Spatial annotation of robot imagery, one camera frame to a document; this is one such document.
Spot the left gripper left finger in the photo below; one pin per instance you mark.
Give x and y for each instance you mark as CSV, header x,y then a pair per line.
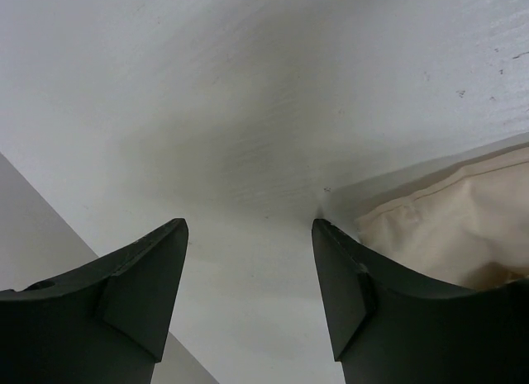
x,y
104,322

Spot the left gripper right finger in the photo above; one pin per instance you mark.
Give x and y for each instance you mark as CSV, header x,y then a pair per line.
x,y
390,324

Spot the beige trousers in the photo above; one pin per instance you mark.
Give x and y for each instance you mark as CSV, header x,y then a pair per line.
x,y
469,229

